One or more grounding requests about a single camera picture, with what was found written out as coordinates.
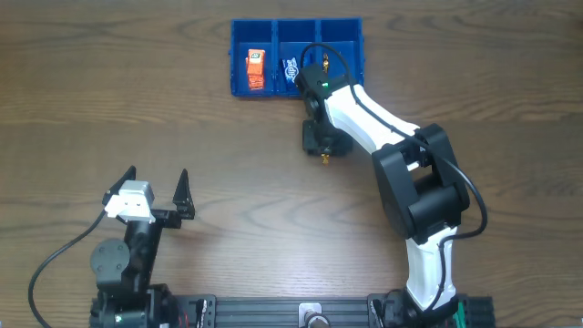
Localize mounting rail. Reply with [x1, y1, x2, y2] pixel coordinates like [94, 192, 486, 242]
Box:
[89, 293, 496, 328]

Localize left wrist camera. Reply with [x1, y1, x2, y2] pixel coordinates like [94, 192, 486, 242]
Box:
[103, 179, 156, 224]

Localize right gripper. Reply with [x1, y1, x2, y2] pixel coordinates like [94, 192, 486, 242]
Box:
[302, 118, 353, 158]

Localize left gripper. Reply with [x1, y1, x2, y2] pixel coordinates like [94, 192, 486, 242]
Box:
[101, 165, 197, 231]

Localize black cable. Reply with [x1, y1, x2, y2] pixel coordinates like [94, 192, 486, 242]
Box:
[27, 210, 108, 328]
[298, 42, 488, 250]

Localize blue tray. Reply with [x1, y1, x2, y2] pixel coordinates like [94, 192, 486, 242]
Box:
[229, 16, 366, 98]

